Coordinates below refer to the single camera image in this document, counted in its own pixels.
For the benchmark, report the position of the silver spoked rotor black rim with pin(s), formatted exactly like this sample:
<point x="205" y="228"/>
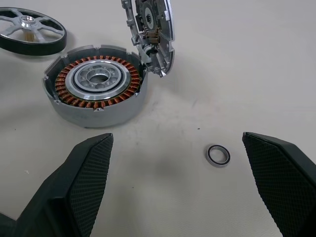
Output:
<point x="56" y="42"/>

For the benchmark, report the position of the silver motor housing copper windings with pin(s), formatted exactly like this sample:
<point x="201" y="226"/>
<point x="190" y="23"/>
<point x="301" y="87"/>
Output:
<point x="98" y="118"/>

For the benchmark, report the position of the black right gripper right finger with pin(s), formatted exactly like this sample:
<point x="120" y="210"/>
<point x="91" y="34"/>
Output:
<point x="284" y="182"/>

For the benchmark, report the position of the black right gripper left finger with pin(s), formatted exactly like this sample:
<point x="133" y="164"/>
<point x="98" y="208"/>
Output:
<point x="74" y="192"/>

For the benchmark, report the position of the grey round object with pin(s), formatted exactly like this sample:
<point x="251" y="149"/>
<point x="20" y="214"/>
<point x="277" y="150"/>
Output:
<point x="160" y="56"/>

